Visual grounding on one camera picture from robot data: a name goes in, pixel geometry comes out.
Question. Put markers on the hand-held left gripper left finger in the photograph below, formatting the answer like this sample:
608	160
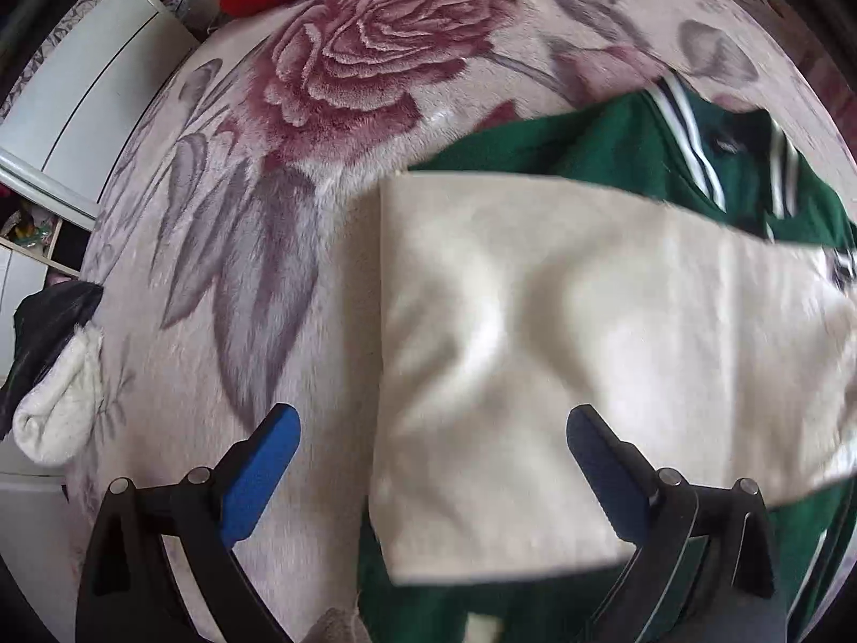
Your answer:
264	472

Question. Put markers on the floral plush blanket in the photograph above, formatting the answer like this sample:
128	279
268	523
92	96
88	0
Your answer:
321	80

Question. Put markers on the green jacket with white sleeves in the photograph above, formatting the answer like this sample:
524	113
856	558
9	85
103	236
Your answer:
535	348

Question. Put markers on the black cloth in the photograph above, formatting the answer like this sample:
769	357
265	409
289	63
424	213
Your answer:
47	321

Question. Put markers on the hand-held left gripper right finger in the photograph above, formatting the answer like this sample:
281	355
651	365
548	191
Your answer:
599	475

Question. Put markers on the white wardrobe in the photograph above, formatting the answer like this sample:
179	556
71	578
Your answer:
87	94

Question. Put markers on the white fuzzy cloth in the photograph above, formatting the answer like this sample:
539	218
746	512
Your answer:
57	408

